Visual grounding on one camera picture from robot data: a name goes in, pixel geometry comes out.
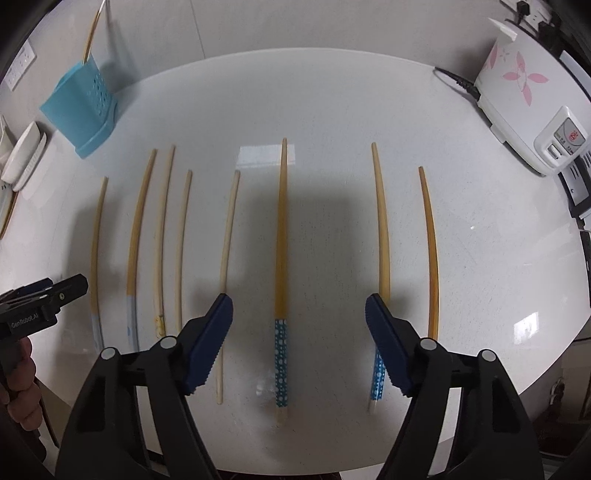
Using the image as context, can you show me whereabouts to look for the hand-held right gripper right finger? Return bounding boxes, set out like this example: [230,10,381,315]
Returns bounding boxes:
[365,293,546,480]

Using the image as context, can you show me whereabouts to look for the black power cable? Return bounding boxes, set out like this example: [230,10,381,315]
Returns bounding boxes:
[434,67,483,100]

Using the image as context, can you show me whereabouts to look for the white bowl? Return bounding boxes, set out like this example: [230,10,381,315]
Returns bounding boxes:
[0,121,41,183]

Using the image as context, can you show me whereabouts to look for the dark brown wooden chopstick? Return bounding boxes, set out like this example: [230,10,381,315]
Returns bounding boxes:
[418,166,440,341]

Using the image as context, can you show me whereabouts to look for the white ribbed dish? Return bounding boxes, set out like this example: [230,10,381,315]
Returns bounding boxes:
[11,133,49,193]

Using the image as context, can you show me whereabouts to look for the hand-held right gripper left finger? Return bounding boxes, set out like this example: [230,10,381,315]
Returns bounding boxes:
[54,293,234,480]

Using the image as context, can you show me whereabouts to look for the white wall socket with plug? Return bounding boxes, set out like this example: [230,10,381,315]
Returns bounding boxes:
[501,0,555,29]

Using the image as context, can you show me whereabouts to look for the black and white appliance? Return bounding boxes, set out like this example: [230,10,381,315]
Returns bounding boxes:
[556,152,591,220]

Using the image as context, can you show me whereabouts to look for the person's left hand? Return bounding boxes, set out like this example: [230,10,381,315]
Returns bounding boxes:
[0,339,43,418]

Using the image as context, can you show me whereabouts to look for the pale plain wooden chopstick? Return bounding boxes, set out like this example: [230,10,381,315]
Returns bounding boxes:
[215,170,242,406]

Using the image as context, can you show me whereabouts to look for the chopstick with blue dotted handle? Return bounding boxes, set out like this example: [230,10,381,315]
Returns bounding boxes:
[368,142,392,414]
[273,137,291,425]

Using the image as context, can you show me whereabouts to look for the light blue chopstick holder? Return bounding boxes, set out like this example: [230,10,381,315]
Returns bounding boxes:
[39,52,118,160]

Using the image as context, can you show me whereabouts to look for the plate with wooden rim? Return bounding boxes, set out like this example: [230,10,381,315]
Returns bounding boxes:
[0,189,19,241]

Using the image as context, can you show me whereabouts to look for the white rice cooker pink flowers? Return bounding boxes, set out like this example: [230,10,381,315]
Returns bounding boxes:
[475,17,591,177]

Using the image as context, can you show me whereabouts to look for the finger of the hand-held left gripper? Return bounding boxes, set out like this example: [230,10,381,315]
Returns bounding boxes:
[41,273,89,308]
[0,277,54,303]

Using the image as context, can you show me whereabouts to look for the yellow wooden chopstick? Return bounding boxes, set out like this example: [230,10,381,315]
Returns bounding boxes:
[82,0,108,64]

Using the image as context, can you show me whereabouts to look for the thin bamboo chopstick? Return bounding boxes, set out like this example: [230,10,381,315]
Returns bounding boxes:
[175,170,193,335]

